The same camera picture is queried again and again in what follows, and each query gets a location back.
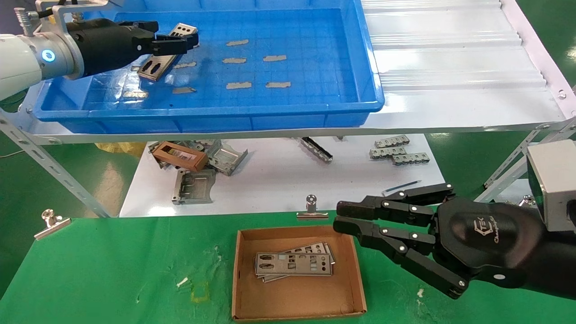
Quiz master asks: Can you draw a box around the perforated steel angle brace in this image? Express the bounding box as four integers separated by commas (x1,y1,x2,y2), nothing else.
475,118,576,203
0,112,111,219

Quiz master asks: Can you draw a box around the silver knurled cable plug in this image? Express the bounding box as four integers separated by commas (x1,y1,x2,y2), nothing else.
14,8,37,37

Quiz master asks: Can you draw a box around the brown rectangular frame part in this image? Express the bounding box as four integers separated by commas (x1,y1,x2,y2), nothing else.
152,141,209,172

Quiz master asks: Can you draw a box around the yellow plastic bag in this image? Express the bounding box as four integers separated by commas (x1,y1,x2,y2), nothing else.
95,142,147,157

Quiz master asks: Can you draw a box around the translucent corrugated plastic sheet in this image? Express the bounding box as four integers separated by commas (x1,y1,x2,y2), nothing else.
360,0,549,93

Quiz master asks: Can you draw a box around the silver metal I/O shield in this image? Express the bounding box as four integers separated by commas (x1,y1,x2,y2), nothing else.
137,22,198,82
261,242,337,283
255,252,333,277

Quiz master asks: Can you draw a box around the narrow gray metal strip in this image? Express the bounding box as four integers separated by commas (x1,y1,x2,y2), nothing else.
297,136,333,163

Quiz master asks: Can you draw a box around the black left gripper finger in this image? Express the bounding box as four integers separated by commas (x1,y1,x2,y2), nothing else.
130,20,200,48
134,40,189,56

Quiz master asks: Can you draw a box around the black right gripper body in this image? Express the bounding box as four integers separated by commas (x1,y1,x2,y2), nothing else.
432,197,544,289

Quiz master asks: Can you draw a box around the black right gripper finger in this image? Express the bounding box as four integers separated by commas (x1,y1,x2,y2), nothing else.
333,216,469,300
336,183,456,227

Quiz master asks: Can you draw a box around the gray folded metal bracket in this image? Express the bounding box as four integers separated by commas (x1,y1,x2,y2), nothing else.
205,140,248,176

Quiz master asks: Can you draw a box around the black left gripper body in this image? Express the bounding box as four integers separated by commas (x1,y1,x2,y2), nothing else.
67,18,136,79

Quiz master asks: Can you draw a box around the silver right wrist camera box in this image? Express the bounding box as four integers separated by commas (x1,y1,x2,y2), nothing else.
526,139,576,232

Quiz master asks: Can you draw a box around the brown cardboard box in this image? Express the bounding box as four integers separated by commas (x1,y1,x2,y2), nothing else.
232,224,367,322

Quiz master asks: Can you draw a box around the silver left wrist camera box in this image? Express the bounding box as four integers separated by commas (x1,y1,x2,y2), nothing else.
56,0,111,12

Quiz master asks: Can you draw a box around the silver camera mount bracket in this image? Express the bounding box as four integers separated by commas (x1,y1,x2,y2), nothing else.
35,0,61,22

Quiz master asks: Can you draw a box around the white flat board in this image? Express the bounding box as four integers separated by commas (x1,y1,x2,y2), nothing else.
119,134,444,218

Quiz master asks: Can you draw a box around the blue plastic tray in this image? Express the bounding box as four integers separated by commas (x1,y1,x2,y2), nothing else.
34,0,385,135

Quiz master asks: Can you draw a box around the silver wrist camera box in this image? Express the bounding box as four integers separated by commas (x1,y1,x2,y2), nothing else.
56,0,111,12
526,139,576,232

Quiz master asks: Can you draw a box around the thin bluish plastic strip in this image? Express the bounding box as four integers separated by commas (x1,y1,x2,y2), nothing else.
382,180,423,194

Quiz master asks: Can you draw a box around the white raised shelf board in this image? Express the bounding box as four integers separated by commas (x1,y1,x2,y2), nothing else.
0,0,576,145

